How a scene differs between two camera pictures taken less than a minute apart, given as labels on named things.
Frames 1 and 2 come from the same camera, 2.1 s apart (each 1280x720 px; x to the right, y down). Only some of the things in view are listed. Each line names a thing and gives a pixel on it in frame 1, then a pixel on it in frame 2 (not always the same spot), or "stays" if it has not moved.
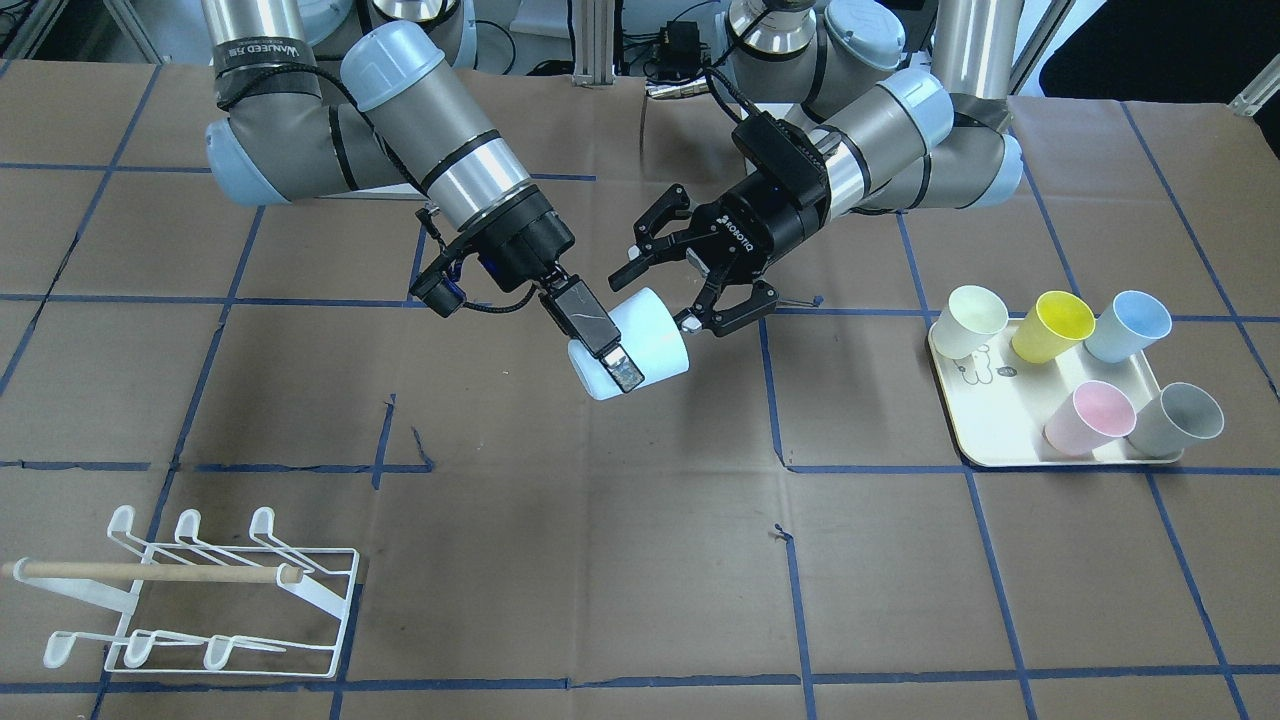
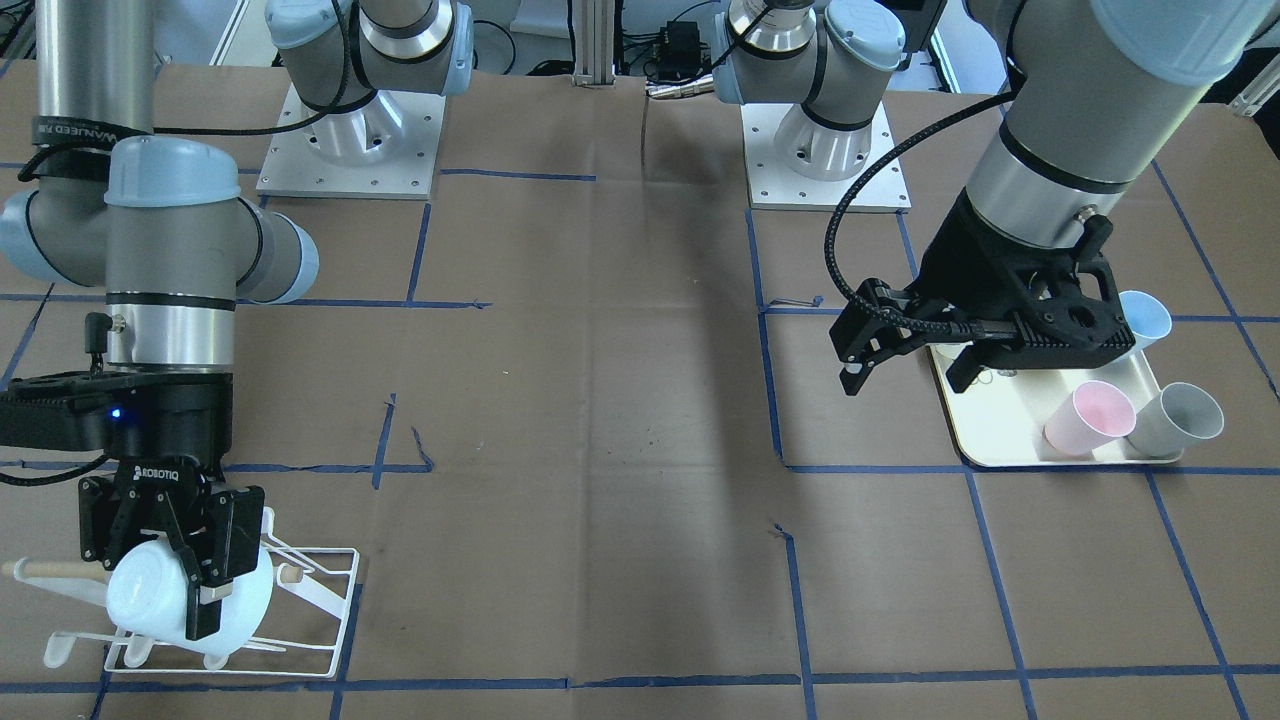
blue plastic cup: x=653 y=336 to x=147 y=596
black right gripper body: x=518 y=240 to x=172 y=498
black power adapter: x=681 y=50 stays
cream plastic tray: x=997 y=405 stays
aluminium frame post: x=593 y=28 stays
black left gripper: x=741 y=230 to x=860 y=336
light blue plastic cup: x=1129 y=325 stays
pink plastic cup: x=1093 y=418 stays
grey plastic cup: x=1180 y=416 stays
